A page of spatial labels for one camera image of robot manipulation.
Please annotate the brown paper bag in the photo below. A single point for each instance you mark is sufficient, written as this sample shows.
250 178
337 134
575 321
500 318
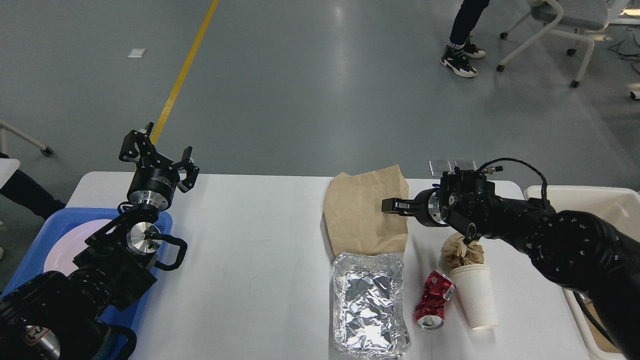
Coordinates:
352 210

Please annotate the person leg dark trousers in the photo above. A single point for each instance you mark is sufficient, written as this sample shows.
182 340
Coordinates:
21 189

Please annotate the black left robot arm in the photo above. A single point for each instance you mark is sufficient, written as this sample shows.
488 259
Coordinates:
57 317

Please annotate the white paper cup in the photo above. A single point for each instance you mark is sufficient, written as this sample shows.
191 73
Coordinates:
474 287

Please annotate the walking person legs sneakers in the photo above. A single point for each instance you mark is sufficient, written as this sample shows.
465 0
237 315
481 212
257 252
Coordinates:
460 48

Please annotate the aluminium foil tray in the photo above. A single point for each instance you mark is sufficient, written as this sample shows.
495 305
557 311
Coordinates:
368 318

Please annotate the beige plastic bin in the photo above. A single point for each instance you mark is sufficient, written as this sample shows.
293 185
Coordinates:
619 207

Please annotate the pink plastic plate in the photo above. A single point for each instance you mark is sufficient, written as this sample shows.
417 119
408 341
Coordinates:
65 245

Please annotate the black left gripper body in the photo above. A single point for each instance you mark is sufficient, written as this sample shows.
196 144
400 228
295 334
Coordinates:
153 186

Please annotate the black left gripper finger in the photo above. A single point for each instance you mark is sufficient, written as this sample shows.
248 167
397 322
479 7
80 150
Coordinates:
191 170
138 149

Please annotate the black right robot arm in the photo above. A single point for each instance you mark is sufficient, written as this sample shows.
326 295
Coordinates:
576 250

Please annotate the crumpled brown paper ball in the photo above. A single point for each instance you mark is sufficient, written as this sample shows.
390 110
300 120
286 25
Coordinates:
454 253

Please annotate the white office chair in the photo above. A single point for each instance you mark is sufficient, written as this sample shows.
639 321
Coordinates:
569 19

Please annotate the white chair leg left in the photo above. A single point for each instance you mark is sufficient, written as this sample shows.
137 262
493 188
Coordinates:
6 128

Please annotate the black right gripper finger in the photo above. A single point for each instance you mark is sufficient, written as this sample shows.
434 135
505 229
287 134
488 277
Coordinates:
402 207

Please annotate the silver floor socket plate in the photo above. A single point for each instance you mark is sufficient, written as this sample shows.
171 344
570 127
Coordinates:
439 166

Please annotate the crushed red soda can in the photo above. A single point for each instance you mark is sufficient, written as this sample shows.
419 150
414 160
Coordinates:
429 312

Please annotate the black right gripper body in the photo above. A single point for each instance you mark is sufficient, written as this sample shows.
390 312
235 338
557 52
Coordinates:
426 209

